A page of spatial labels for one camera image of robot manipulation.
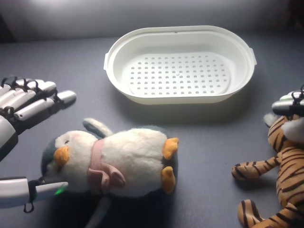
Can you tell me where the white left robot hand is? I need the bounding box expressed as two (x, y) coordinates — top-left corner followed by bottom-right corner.
(0, 76), (77, 213)

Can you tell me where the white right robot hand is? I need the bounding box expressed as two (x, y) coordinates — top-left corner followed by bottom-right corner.
(271, 85), (304, 121)

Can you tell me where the plush tiger toy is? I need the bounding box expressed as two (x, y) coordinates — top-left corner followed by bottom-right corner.
(231, 113), (304, 228)

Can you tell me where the plush penguin with pink bow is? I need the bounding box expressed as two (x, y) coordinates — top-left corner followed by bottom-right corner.
(41, 118), (180, 228)

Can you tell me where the white plastic perforated tray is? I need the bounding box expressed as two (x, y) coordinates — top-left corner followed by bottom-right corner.
(103, 25), (258, 106)

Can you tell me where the grey table cloth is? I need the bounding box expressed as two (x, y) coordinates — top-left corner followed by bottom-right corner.
(0, 35), (304, 228)

